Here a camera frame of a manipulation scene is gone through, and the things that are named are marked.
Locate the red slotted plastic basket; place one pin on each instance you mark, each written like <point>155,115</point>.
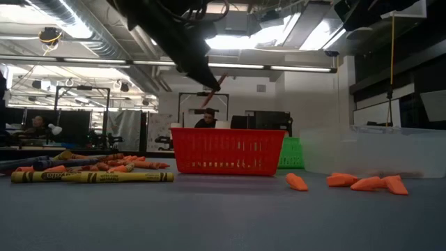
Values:
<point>226,153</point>

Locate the grey ceiling unit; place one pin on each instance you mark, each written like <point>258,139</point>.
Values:
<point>238,24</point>

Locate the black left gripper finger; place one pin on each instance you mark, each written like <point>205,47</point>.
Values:
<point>190,61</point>
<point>202,55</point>

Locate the black gantry frame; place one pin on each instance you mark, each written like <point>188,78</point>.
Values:
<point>223,96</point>
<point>83,87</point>

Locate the person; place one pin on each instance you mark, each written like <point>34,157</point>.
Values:
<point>205,122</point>
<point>38,122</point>

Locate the black monitor block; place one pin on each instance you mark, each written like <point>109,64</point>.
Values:
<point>265,122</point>

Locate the grey hanging cloth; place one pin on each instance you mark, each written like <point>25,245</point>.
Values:
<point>127,129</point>

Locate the green slotted plastic basket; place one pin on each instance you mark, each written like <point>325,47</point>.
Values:
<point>292,153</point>

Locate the clear plastic container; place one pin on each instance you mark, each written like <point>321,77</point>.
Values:
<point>376,153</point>

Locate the red Crayola crayon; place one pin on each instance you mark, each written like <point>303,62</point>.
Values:
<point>209,97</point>
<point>150,165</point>
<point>113,157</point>

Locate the black partition screen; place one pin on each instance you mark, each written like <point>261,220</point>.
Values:
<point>73,125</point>

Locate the round black ceiling device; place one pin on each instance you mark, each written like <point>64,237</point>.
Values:
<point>49,36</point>

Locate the long LED light bar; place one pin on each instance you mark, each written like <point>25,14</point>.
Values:
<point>299,68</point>

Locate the white desk lamp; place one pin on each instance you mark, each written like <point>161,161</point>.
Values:
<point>55,129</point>

